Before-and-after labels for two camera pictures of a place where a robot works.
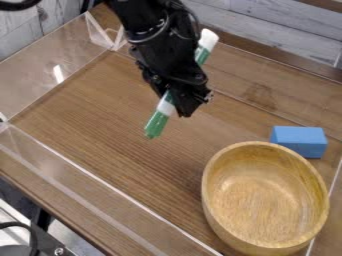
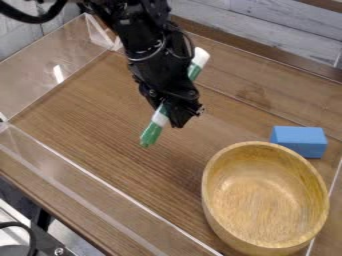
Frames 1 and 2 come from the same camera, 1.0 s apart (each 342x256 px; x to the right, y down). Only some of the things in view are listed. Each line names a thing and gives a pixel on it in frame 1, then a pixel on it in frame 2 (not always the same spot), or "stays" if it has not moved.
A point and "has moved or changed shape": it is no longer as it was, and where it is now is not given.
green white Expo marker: [156, 123] has moved or changed shape
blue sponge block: [304, 140] stays
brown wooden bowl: [264, 199] stays
